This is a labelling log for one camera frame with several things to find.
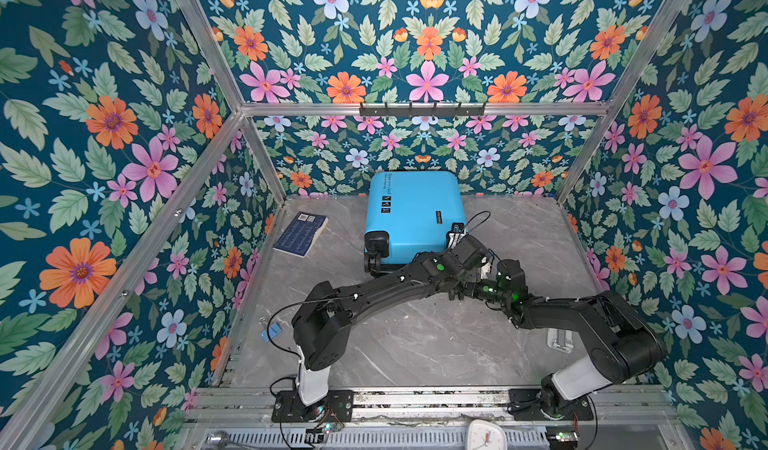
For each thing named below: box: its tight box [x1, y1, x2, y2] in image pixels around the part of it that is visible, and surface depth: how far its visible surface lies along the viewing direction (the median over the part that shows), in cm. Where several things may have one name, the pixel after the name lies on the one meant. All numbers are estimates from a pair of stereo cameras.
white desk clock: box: [465, 419, 508, 450], surface depth 69 cm
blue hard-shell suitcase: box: [364, 170, 467, 273], surface depth 90 cm
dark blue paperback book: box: [273, 211, 329, 259], surface depth 110 cm
